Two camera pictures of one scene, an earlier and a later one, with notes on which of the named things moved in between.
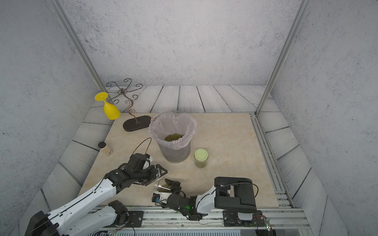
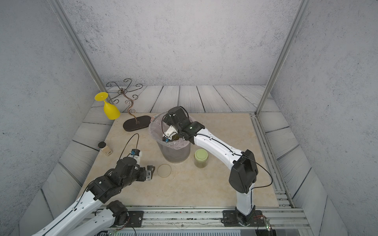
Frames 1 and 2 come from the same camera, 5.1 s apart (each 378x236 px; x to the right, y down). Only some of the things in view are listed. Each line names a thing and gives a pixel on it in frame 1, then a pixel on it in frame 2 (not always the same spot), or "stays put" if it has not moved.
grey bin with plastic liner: (165, 123) stays put
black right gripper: (173, 185) to (170, 121)
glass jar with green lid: (201, 158) stays put
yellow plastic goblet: (110, 111) stays put
